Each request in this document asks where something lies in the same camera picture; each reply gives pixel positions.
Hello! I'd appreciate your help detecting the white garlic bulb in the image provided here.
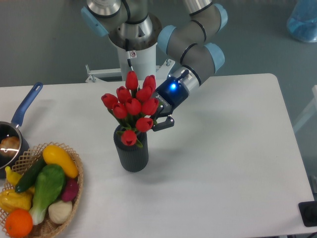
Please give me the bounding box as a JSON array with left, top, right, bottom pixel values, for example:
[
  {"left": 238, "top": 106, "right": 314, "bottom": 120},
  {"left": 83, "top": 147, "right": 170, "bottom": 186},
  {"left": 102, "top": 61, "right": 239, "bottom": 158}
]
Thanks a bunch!
[{"left": 48, "top": 200, "right": 72, "bottom": 224}]

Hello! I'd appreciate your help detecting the yellow squash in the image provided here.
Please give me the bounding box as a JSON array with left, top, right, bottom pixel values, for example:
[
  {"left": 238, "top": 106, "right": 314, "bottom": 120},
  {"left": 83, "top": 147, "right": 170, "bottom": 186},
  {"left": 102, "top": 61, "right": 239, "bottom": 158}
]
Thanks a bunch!
[{"left": 43, "top": 145, "right": 79, "bottom": 179}]

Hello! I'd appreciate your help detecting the brown bread roll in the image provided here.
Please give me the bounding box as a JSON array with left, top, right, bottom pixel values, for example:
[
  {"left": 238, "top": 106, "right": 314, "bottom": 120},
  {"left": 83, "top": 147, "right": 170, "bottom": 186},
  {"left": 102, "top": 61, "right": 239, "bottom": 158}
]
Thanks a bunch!
[{"left": 0, "top": 136, "right": 20, "bottom": 157}]

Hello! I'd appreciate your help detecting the purple red onion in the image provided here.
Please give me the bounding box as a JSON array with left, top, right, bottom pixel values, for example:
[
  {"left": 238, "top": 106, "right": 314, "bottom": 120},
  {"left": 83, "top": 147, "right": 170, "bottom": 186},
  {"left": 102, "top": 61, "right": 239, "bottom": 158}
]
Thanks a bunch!
[{"left": 61, "top": 178, "right": 79, "bottom": 202}]

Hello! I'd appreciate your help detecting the green cucumber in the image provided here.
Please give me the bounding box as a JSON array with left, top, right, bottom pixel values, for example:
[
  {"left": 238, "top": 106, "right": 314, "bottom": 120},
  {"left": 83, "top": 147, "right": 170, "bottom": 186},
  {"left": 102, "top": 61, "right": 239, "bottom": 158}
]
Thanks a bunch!
[{"left": 15, "top": 157, "right": 47, "bottom": 193}]

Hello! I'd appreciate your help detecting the blue plastic bag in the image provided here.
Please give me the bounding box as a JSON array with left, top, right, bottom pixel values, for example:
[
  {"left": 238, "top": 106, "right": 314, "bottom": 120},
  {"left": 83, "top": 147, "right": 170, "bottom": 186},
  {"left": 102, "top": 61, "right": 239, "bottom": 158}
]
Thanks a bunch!
[{"left": 287, "top": 0, "right": 317, "bottom": 43}]

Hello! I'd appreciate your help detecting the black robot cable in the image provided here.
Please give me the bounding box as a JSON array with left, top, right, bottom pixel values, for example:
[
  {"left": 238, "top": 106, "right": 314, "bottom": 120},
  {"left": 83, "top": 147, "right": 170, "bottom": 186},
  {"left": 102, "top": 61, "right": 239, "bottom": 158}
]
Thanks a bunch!
[{"left": 124, "top": 39, "right": 137, "bottom": 81}]

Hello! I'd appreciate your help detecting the red tulip bouquet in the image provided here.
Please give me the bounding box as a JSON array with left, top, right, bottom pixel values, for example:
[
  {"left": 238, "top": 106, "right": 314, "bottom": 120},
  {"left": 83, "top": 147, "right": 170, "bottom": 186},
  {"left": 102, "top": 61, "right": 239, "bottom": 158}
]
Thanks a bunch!
[{"left": 101, "top": 71, "right": 159, "bottom": 148}]

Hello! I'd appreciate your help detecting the yellow bell pepper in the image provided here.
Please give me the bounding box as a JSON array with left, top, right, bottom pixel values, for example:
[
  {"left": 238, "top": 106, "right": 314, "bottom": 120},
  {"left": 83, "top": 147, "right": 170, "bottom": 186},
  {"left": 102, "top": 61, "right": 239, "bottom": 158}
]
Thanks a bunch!
[{"left": 0, "top": 189, "right": 32, "bottom": 213}]

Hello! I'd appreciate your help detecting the yellow banana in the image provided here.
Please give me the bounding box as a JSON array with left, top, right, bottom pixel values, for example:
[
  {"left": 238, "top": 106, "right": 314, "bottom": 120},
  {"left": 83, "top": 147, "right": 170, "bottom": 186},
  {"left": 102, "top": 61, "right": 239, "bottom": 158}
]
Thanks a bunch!
[{"left": 4, "top": 166, "right": 35, "bottom": 195}]

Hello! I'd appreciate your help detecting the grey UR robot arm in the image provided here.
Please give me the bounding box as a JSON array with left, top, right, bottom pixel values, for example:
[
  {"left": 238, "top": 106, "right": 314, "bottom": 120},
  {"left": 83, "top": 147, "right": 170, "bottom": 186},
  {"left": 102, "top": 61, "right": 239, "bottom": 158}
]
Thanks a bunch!
[{"left": 81, "top": 0, "right": 228, "bottom": 131}]

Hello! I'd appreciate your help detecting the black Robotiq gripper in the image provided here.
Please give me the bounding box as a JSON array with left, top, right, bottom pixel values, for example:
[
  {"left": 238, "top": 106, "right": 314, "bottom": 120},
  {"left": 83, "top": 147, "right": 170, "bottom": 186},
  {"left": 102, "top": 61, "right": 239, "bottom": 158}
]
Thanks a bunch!
[{"left": 150, "top": 76, "right": 189, "bottom": 131}]

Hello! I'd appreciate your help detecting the green bok choy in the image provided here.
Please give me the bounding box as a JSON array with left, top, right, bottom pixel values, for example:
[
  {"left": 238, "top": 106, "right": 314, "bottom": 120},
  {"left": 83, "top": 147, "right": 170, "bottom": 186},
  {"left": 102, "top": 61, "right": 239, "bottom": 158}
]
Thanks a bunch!
[{"left": 29, "top": 164, "right": 65, "bottom": 226}]

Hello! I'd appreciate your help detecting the orange fruit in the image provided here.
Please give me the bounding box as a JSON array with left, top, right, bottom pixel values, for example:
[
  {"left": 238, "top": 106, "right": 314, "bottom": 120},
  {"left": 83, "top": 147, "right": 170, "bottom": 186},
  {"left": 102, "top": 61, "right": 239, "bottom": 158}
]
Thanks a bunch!
[{"left": 5, "top": 209, "right": 33, "bottom": 238}]

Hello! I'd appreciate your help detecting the dark grey ribbed vase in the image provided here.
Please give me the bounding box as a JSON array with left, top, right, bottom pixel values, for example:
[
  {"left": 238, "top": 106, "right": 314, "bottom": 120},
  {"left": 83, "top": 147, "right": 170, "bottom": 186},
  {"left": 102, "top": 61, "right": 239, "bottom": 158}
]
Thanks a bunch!
[{"left": 113, "top": 125, "right": 149, "bottom": 172}]

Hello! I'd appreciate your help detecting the woven wicker basket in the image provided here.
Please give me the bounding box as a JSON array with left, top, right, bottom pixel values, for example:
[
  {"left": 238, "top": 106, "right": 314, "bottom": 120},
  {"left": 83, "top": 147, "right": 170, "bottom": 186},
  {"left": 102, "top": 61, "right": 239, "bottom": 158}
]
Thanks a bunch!
[{"left": 11, "top": 142, "right": 84, "bottom": 238}]

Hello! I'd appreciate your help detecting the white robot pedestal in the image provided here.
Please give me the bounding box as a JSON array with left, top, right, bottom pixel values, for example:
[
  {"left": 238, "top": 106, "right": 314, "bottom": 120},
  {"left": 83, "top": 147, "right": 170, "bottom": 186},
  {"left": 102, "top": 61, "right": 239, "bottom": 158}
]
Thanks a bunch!
[{"left": 86, "top": 45, "right": 175, "bottom": 83}]

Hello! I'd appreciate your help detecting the blue handled saucepan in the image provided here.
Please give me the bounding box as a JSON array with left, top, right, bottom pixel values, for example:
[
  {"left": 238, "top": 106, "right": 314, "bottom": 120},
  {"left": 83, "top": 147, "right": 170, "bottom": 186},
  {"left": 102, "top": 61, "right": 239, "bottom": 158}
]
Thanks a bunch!
[{"left": 0, "top": 82, "right": 43, "bottom": 179}]

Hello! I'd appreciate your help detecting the black device at edge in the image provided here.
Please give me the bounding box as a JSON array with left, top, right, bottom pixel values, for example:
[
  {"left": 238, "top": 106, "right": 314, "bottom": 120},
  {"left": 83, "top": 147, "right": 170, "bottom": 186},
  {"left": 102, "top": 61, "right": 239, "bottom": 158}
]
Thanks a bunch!
[{"left": 298, "top": 201, "right": 317, "bottom": 227}]

